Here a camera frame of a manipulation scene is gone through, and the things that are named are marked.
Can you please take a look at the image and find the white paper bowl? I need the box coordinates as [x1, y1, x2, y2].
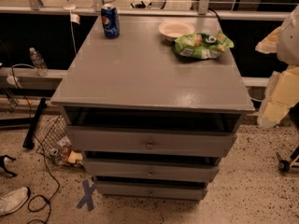
[159, 21, 194, 42]

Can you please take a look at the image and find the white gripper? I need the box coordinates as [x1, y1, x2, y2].
[255, 6, 299, 128]

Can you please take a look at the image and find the blue tape cross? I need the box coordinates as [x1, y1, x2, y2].
[77, 180, 96, 211]

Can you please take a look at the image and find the blue pepsi can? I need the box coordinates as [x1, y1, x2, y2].
[101, 4, 120, 38]

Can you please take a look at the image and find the green chip bag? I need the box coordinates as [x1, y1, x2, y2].
[172, 31, 234, 60]

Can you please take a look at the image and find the clear plastic water bottle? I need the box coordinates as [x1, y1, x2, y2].
[29, 48, 49, 77]

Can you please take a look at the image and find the wire mesh trash basket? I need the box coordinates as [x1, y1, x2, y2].
[36, 116, 83, 168]

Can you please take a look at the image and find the grey bottom drawer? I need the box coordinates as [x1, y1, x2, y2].
[96, 182, 207, 200]

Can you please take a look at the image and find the black bar stand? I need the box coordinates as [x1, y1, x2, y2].
[22, 98, 47, 149]

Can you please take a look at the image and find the black floor cable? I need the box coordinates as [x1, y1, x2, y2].
[8, 63, 61, 224]

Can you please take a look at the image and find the grey top drawer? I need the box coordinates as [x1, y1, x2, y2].
[66, 126, 236, 157]

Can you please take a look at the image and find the grey drawer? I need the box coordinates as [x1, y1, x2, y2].
[66, 126, 236, 157]
[83, 159, 219, 182]
[96, 182, 207, 200]

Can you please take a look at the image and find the white sneaker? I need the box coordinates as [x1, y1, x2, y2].
[0, 187, 31, 216]

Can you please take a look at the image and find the grey drawer cabinet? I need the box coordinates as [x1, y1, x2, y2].
[51, 15, 254, 189]

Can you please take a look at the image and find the black caster wheel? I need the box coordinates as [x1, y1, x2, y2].
[276, 147, 299, 173]

